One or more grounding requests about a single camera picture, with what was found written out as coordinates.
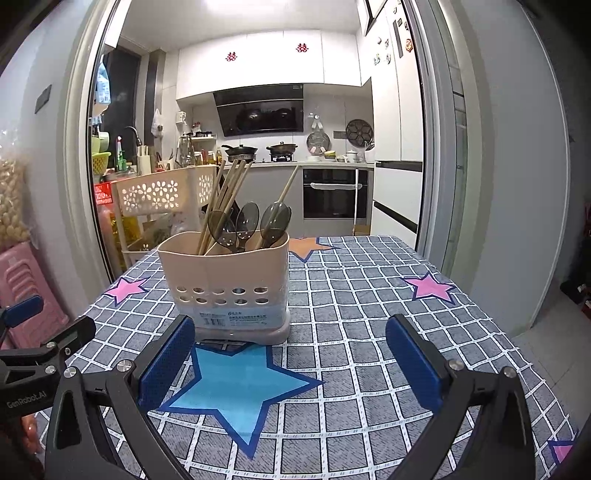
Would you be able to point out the white refrigerator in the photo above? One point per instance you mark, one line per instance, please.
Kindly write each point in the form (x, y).
(397, 115)

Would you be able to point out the black cooking pot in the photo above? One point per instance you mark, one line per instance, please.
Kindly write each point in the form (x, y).
(281, 149)

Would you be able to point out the black built-in oven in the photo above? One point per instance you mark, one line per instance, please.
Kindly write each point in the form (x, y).
(334, 194)

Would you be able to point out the green spray bottle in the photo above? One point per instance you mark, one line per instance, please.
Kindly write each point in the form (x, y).
(121, 157)

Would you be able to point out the beige flower-cutout trolley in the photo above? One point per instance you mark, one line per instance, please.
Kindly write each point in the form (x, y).
(147, 194)

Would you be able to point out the shelf of condiment bottles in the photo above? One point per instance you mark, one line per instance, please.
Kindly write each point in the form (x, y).
(198, 152)

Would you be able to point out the red plastic basket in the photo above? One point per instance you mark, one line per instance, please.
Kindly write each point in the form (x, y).
(104, 193)

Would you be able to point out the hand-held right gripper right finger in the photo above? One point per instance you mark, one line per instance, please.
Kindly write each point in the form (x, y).
(413, 364)

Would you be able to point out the bundle of wooden chopsticks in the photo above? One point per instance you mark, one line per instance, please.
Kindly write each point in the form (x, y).
(228, 184)

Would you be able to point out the grey sliding door frame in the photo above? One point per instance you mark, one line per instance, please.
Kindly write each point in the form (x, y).
(83, 138)

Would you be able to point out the round dark hanging pan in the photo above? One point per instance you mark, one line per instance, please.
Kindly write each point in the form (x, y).
(359, 131)

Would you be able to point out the white knife block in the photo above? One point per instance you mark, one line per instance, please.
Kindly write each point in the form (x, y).
(144, 161)

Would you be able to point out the dark wall switch panel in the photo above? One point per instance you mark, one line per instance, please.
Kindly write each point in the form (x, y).
(43, 99)

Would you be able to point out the white hanging plastic bag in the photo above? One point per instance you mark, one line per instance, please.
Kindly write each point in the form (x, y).
(157, 123)

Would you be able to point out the clear bag of pale nuts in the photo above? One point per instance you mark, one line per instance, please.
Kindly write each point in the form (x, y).
(11, 203)

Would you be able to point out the group of fridge magnets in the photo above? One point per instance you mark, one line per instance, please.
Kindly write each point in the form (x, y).
(408, 45)

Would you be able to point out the grey checked star tablecloth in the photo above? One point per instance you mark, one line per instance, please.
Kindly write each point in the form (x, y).
(351, 323)

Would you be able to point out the green plastic basket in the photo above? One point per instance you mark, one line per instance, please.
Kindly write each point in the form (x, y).
(101, 162)

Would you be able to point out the red paper decoration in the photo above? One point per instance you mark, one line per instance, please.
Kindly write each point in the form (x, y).
(231, 57)
(302, 47)

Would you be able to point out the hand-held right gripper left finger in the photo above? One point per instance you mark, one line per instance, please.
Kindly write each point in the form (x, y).
(168, 362)

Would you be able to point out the black wok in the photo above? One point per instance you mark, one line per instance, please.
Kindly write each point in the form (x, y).
(240, 151)

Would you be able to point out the grey kitchen base cabinet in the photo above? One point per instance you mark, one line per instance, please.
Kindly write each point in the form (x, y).
(295, 198)

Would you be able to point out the black range hood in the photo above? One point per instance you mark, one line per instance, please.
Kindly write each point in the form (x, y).
(261, 113)

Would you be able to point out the cardboard box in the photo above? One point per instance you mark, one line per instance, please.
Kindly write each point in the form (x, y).
(362, 230)

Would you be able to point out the person's left hand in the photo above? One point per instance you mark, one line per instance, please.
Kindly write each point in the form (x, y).
(23, 438)

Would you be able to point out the yellow cooking oil bottle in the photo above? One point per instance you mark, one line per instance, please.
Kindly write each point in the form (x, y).
(117, 235)

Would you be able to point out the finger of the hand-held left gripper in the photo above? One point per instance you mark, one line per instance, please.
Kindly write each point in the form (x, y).
(23, 310)
(74, 332)

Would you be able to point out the white upper kitchen cabinets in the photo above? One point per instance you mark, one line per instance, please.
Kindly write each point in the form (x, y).
(268, 64)

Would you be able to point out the stack of pink plastic stools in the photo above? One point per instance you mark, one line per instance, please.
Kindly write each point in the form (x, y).
(27, 286)

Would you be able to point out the round grey pot lid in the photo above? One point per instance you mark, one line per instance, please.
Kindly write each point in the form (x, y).
(317, 143)

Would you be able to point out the dark bag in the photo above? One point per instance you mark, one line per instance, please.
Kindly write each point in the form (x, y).
(577, 290)

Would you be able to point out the kitchen faucet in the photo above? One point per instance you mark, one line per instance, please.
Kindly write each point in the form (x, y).
(133, 134)

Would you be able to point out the beige plastic utensil holder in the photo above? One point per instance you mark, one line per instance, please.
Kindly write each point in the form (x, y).
(221, 272)

